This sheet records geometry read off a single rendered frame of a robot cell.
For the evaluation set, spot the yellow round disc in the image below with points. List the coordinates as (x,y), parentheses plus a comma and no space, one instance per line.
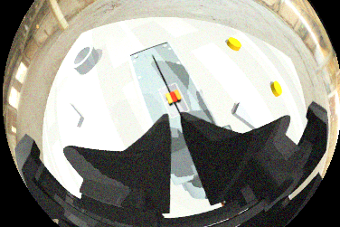
(234,44)
(276,89)

